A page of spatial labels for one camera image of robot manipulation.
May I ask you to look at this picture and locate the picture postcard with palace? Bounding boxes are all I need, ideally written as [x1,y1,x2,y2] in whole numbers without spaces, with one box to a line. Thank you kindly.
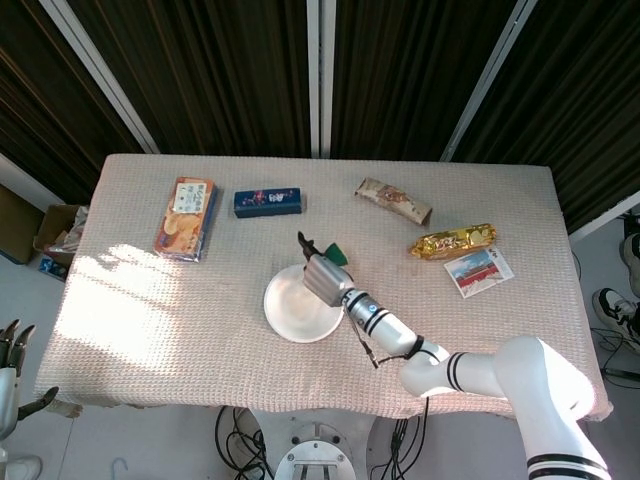
[443,248,515,300]

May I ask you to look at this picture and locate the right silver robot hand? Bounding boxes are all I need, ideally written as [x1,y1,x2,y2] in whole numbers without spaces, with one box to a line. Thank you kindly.
[296,230,356,307]

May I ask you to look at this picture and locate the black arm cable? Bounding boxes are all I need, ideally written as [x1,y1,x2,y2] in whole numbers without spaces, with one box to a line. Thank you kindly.
[346,313,426,369]

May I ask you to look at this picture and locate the cardboard box with clutter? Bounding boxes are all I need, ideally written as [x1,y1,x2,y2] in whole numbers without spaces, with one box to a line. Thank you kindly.
[32,203,90,267]

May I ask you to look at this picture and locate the black and white sneaker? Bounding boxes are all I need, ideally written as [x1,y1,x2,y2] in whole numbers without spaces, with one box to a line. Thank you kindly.
[592,287,640,336]
[619,233,640,275]

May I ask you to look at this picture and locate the white round plate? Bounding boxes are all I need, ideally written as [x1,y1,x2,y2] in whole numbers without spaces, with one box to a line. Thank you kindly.
[263,265,346,344]

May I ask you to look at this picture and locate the green sponge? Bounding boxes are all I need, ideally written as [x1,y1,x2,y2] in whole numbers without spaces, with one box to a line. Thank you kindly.
[322,241,351,266]

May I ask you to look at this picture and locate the gold foil snack packet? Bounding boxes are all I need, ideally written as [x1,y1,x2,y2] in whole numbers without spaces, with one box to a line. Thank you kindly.
[408,223,499,260]

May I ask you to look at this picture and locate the beige patterned snack packet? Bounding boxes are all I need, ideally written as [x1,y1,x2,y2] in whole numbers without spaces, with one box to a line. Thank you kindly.
[354,177,434,227]

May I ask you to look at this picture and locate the black floor cables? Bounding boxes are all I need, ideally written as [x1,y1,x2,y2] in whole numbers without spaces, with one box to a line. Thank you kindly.
[214,405,275,480]

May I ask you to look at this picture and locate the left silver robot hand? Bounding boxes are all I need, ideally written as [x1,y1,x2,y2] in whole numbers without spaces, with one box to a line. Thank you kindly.
[0,319,60,441]

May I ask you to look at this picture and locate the white metal frame post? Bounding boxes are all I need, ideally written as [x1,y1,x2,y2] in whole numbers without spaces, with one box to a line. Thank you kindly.
[39,0,161,154]
[440,0,539,162]
[305,0,335,159]

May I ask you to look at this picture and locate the dark blue rectangular box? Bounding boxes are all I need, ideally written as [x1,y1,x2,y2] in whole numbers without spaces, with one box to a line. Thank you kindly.
[232,187,304,220]

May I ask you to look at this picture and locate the orange cracker box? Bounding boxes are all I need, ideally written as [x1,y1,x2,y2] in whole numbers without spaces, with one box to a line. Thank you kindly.
[152,176,219,262]

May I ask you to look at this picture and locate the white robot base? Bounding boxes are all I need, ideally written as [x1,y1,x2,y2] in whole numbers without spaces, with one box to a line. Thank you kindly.
[234,407,396,480]

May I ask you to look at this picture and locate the pink textured tablecloth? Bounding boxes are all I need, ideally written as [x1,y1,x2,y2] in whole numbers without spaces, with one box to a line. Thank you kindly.
[33,153,614,422]

